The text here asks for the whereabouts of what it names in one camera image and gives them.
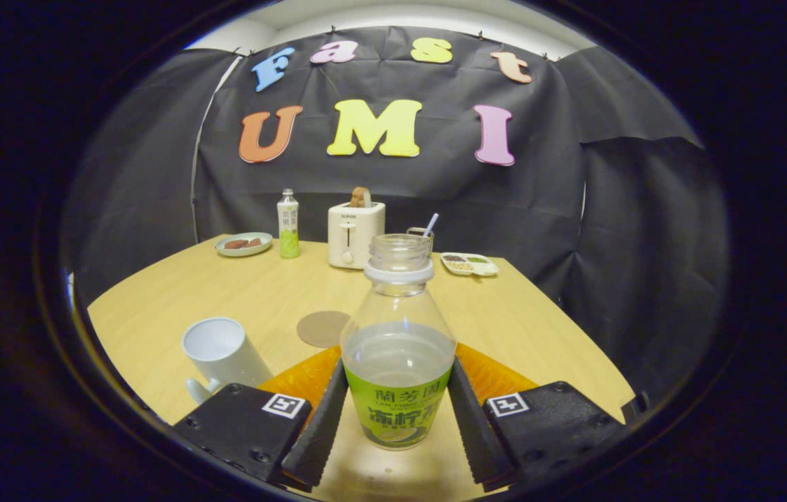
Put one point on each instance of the black backdrop cloth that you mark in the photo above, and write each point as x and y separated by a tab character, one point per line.
518	209

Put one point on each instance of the clear juice bottle green label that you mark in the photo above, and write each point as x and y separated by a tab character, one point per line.
396	411

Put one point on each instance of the pale green plate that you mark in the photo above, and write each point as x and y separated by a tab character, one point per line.
243	252

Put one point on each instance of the brown bread slice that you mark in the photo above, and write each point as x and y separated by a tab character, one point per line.
360	197

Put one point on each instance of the slim white green bottle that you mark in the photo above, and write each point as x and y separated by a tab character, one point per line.
288	230

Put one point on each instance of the white cup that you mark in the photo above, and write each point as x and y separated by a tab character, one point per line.
226	355

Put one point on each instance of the pale purple straw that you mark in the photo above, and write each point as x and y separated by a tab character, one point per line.
431	224

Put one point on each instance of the wooden table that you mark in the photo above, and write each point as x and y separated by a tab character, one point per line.
505	314

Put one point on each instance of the white divided dish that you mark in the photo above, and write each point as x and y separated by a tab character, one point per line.
470	265

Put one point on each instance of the round brown coaster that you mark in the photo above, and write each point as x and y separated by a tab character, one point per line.
320	329

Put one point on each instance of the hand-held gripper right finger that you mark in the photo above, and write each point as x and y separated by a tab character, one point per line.
477	439

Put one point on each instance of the cream toaster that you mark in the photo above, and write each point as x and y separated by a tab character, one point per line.
351	240

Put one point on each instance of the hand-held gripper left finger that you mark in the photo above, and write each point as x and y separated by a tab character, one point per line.
320	439

